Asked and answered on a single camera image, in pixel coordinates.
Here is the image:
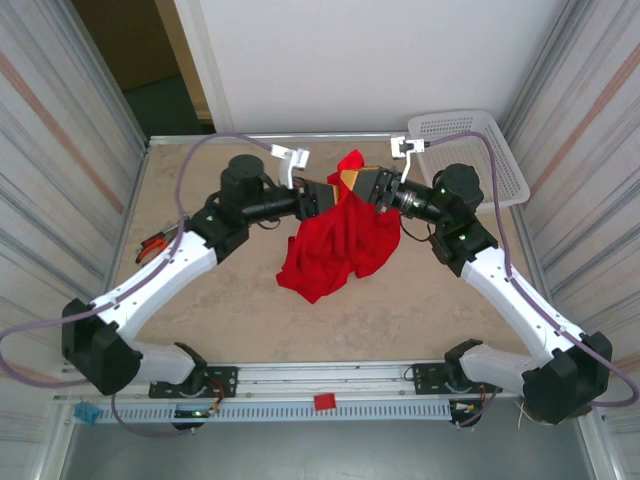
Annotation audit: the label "white perforated plastic basket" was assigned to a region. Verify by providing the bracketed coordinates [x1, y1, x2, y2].
[407, 109, 531, 207]

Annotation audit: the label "small blue connector block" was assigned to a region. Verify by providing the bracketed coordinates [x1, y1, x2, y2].
[73, 403, 102, 427]

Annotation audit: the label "orange handled pliers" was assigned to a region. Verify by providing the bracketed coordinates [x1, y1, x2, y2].
[133, 227, 177, 265]

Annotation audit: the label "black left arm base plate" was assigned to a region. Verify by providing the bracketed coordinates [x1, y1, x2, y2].
[148, 366, 239, 400]

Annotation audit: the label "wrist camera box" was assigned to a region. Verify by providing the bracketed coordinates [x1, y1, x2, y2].
[389, 136, 427, 185]
[269, 143, 312, 190]

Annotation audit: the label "white slotted cable duct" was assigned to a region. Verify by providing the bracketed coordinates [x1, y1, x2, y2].
[99, 401, 454, 425]

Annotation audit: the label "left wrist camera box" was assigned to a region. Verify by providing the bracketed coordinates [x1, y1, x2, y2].
[269, 143, 312, 190]

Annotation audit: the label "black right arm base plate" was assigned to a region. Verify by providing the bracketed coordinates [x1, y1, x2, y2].
[412, 362, 503, 397]

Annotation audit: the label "red t-shirt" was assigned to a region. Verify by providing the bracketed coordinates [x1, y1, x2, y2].
[275, 148, 404, 305]

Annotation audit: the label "tan wooden door frame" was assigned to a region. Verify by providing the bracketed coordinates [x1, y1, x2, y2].
[153, 0, 216, 124]

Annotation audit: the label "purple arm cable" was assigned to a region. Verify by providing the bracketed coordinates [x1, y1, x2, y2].
[0, 132, 276, 438]
[424, 131, 634, 430]

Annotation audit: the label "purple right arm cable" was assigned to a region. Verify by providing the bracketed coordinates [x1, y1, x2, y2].
[424, 131, 634, 430]

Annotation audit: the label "aluminium table end rail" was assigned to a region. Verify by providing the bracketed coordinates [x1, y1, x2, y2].
[147, 130, 419, 148]

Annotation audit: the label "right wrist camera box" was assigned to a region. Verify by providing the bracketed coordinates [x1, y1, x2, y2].
[389, 136, 427, 185]

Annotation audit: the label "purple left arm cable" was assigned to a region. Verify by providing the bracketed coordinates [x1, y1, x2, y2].
[0, 132, 276, 438]

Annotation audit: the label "small black controller board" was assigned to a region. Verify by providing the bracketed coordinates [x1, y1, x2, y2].
[171, 405, 221, 432]
[448, 398, 486, 430]

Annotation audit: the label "aluminium corner post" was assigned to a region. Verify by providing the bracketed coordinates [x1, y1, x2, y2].
[501, 0, 589, 136]

